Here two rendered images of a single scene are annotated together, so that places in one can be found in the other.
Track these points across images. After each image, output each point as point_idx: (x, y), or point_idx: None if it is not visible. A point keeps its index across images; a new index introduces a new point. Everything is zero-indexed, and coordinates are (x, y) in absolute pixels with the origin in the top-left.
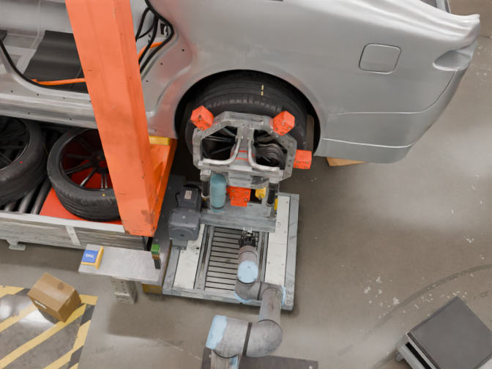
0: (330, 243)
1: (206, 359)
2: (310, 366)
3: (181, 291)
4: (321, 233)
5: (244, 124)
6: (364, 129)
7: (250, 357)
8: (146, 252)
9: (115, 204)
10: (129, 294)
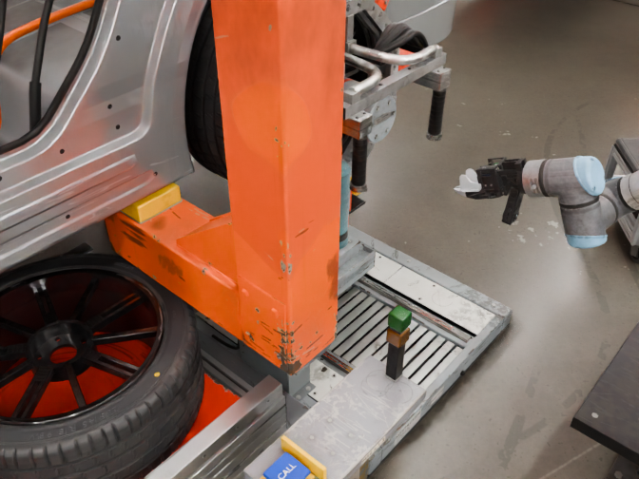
0: (425, 234)
1: (600, 425)
2: None
3: (393, 433)
4: (403, 234)
5: None
6: None
7: (620, 364)
8: (347, 380)
9: (185, 379)
10: None
